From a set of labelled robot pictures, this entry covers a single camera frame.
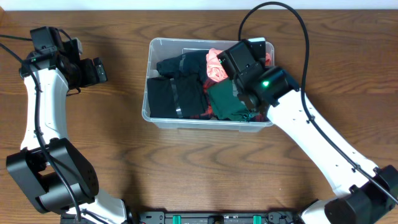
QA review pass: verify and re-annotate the clear plastic storage bin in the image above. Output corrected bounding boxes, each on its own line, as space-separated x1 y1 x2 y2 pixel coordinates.
142 37 272 133

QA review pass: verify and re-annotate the red navy plaid shirt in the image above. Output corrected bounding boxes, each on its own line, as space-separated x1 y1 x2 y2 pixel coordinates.
189 78 266 122

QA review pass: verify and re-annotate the dark green garment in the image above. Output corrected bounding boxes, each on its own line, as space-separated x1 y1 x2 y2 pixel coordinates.
207 79 259 121

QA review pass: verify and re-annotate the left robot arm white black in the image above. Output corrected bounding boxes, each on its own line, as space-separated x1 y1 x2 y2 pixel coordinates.
6 37 129 223

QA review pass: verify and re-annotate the pink garment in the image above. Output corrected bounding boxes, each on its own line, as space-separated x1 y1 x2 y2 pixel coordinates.
206 46 272 83

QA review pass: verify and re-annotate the black banded cloth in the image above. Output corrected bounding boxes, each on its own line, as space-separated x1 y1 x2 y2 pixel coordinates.
156 50 208 83
147 76 208 119

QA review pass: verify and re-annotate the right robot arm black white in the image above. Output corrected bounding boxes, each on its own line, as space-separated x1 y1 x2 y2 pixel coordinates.
217 40 397 223

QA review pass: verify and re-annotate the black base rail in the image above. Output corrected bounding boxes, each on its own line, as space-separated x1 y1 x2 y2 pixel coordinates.
60 210 299 224

